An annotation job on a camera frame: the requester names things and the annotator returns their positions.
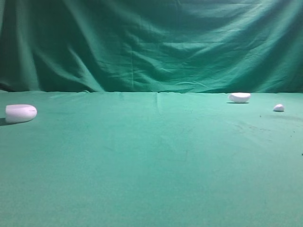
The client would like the white oval case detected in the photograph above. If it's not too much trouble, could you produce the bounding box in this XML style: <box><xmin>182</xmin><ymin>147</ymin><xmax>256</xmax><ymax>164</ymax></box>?
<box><xmin>228</xmin><ymin>92</ymin><xmax>251</xmax><ymax>104</ymax></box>

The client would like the white earphone case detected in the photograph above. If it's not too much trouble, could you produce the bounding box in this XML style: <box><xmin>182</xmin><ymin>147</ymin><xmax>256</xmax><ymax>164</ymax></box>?
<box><xmin>5</xmin><ymin>104</ymin><xmax>37</xmax><ymax>123</ymax></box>

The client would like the green table cloth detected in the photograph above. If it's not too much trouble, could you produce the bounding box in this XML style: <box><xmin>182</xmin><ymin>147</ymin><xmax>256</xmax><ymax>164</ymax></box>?
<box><xmin>0</xmin><ymin>92</ymin><xmax>303</xmax><ymax>227</ymax></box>

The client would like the green backdrop curtain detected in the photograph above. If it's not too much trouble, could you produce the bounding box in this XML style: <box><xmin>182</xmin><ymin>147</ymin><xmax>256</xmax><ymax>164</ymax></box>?
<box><xmin>0</xmin><ymin>0</ymin><xmax>303</xmax><ymax>93</ymax></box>

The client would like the small white earbud piece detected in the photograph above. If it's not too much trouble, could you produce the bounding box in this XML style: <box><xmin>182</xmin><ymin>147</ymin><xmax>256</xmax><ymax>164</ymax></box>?
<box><xmin>273</xmin><ymin>104</ymin><xmax>285</xmax><ymax>112</ymax></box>

